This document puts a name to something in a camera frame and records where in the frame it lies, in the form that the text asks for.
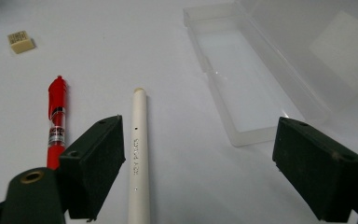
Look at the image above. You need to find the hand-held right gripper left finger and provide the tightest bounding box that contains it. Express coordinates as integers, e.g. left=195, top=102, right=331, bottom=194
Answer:
left=58, top=114, right=127, bottom=221

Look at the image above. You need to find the clear plastic pencil box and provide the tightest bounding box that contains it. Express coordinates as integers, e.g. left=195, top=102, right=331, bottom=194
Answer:
left=182, top=0, right=358, bottom=147

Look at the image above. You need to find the white pen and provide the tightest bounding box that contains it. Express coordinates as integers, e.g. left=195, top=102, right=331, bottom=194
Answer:
left=128, top=87, right=152, bottom=224

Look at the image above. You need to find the cream eraser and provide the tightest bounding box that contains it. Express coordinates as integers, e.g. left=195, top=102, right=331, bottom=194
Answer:
left=7, top=30, right=36, bottom=55

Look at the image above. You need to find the red pen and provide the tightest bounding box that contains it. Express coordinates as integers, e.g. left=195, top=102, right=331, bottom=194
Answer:
left=46, top=75, right=69, bottom=171

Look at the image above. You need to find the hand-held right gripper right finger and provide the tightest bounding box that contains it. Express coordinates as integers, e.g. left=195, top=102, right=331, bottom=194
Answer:
left=271, top=116, right=358, bottom=223

